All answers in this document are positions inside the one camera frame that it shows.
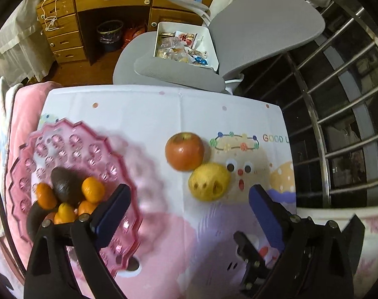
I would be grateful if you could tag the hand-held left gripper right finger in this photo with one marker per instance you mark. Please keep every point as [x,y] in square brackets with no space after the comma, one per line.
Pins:
[267,216]

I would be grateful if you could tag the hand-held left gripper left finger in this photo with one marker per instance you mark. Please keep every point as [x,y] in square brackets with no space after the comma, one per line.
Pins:
[109,221]

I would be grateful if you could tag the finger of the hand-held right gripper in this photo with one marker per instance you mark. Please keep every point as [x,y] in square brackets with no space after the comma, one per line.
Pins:
[251,255]

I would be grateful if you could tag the orange tangerine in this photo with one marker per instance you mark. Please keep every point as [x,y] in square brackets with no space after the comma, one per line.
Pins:
[86,208]
[45,196]
[93,189]

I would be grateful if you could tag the dark avocado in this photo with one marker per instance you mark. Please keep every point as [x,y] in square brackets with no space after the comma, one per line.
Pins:
[64,183]

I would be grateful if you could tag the yellow pear with holes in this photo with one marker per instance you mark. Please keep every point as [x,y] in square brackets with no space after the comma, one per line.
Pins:
[204,180]

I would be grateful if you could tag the pink plastic fruit plate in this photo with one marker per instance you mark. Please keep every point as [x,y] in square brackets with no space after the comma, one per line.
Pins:
[67,143]

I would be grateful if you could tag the small yellow orange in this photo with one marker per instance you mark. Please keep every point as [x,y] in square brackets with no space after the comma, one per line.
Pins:
[66,213]

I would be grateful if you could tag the red apple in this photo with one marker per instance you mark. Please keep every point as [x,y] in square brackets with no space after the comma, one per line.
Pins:
[184,151]

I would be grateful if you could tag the metal railing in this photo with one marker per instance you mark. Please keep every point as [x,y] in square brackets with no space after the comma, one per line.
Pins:
[316,121]

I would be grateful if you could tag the cartoon printed tablecloth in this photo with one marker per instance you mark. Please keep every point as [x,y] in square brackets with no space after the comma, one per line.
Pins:
[176,112]

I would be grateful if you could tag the pink blanket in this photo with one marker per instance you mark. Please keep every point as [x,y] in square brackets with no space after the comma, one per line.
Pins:
[27,106]

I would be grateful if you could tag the pile of snack packets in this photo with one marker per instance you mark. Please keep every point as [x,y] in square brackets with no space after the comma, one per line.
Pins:
[179,49]

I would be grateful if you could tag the dark trash bin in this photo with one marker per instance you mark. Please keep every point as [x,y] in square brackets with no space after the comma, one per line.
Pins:
[109,35]

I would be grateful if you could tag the red bag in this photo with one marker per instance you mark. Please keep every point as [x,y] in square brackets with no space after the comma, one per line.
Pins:
[134,35]

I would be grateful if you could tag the grey office chair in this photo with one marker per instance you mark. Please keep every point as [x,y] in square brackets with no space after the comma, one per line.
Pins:
[263,21]

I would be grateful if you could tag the white lace curtain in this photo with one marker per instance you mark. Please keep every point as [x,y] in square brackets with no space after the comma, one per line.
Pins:
[14,49]

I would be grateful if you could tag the white storage box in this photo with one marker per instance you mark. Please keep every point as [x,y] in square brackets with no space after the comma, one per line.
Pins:
[182,26]

